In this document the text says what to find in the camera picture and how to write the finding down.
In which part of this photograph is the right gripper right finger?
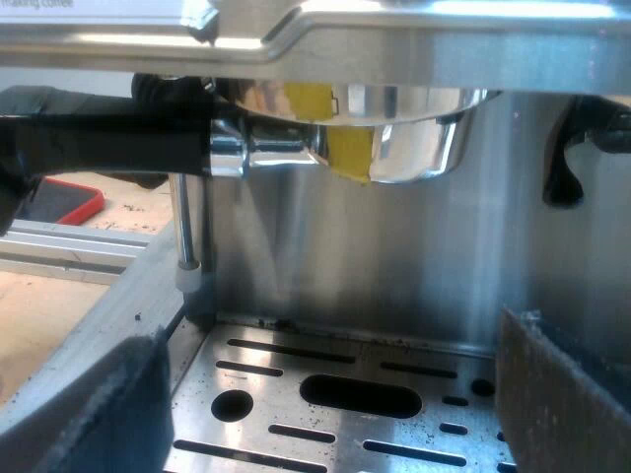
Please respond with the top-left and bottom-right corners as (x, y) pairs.
(494, 304), (631, 473)

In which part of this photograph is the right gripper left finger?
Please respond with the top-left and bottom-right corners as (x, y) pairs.
(35, 333), (175, 473)

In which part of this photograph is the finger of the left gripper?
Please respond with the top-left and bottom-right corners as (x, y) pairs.
(0, 116), (46, 237)

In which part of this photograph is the filter holder with red-ended handle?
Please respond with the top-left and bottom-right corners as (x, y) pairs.
(0, 110), (468, 189)

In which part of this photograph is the steel espresso machine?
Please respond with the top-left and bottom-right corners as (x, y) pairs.
(0, 0), (631, 473)

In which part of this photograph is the red-rimmed black flat tray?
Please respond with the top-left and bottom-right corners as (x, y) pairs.
(18, 175), (107, 226)

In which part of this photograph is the aluminium rail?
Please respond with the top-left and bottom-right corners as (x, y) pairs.
(0, 219), (152, 288)

